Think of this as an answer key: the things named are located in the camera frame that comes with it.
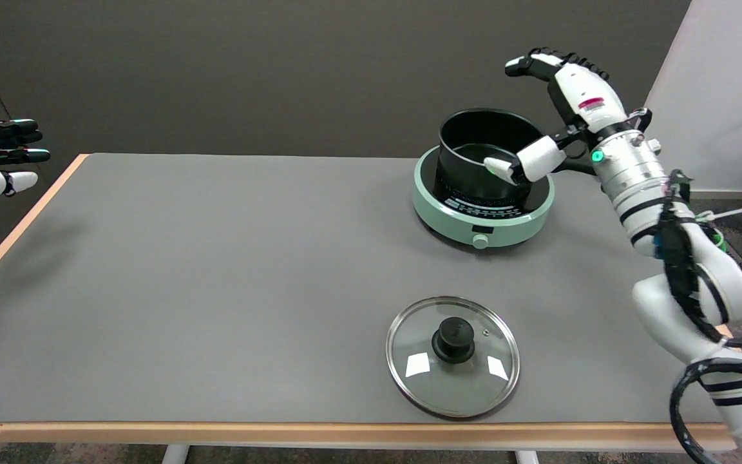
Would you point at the mint green induction cooker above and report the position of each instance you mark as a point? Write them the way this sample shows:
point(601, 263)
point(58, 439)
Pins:
point(455, 222)

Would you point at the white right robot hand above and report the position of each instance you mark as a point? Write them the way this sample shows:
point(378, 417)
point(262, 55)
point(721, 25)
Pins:
point(587, 96)

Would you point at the glass pot lid black knob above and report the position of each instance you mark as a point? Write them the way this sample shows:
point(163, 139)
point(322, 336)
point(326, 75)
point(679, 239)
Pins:
point(422, 386)

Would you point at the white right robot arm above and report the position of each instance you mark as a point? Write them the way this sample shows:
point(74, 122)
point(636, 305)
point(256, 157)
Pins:
point(635, 174)

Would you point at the white table leg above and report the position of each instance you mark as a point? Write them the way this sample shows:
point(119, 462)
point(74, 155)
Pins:
point(525, 458)
point(175, 455)

